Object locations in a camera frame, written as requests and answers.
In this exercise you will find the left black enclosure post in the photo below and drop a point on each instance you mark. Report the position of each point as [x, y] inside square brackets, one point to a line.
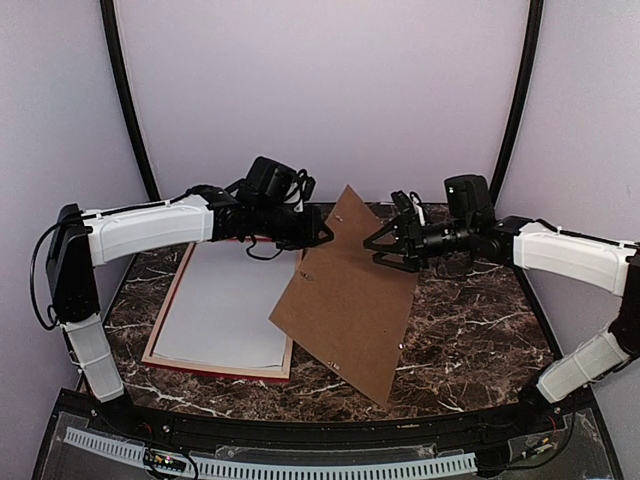
[126, 101]

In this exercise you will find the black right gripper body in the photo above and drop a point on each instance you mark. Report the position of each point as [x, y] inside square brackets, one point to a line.
[446, 242]

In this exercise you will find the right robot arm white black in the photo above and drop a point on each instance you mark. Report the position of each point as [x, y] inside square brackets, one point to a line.
[517, 242]

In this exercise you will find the grey slotted cable duct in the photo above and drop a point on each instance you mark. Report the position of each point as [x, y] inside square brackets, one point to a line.
[202, 466]

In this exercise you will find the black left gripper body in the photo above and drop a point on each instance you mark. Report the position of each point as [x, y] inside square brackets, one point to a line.
[290, 234]

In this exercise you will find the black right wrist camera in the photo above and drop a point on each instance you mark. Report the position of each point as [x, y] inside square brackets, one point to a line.
[468, 199]

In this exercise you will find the small green circuit board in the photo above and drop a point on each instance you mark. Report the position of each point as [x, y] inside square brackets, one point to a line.
[163, 461]

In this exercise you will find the right black enclosure post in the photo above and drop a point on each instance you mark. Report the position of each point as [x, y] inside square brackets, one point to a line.
[520, 94]

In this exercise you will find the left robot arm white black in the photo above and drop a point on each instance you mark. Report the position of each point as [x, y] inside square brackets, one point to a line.
[80, 241]

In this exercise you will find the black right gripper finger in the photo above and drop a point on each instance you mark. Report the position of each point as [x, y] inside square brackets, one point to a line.
[390, 235]
[401, 263]

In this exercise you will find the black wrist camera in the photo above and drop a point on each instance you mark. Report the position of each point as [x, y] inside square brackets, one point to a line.
[468, 199]
[271, 184]

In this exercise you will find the black enclosure post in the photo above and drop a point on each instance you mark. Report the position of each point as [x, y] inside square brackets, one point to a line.
[126, 101]
[520, 94]

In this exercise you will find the brown cardboard backing board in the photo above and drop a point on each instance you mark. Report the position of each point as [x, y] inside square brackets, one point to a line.
[348, 312]

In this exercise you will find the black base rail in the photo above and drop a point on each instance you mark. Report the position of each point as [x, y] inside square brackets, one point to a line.
[483, 430]

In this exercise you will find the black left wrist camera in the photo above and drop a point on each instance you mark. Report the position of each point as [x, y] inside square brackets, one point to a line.
[271, 184]

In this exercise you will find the wooden picture frame red edge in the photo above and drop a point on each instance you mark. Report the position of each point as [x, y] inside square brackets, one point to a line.
[165, 320]

